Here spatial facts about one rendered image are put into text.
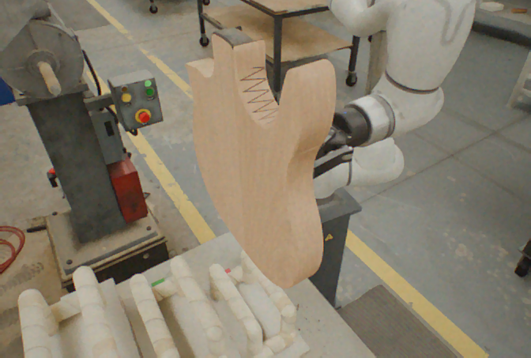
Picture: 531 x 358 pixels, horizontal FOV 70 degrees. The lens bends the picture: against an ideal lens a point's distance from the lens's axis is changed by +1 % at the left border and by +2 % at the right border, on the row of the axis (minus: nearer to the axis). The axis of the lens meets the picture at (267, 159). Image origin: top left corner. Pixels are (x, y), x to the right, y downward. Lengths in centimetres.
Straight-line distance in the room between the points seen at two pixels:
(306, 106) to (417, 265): 203
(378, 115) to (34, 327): 64
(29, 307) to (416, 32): 74
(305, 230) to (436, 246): 202
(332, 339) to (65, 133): 130
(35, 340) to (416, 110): 71
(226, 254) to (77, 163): 98
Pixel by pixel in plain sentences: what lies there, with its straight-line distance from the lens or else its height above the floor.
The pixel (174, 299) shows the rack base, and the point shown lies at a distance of 88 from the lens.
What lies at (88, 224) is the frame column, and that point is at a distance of 205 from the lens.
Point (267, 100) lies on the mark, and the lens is 50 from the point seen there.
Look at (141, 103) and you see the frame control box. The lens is 158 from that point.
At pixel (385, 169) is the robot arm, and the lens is 145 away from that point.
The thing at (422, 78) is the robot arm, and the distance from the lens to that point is 70.
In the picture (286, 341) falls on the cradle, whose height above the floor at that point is 97.
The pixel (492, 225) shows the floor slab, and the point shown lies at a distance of 277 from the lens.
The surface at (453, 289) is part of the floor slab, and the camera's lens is 232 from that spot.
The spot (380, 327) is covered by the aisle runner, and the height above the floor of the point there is 0.
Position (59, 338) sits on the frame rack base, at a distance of 81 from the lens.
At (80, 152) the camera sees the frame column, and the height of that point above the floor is 79.
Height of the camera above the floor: 175
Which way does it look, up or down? 37 degrees down
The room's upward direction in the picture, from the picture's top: straight up
